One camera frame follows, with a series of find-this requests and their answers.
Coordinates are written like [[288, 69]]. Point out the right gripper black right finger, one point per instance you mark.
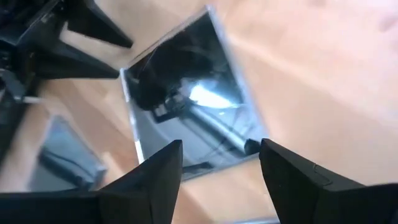
[[311, 193]]

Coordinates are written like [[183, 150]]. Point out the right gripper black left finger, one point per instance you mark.
[[130, 199]]

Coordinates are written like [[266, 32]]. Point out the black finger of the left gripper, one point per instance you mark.
[[71, 65], [93, 25]]

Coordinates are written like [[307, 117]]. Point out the clear black CD jewel case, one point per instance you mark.
[[62, 155], [192, 124]]

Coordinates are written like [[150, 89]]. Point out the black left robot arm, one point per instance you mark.
[[7, 130]]

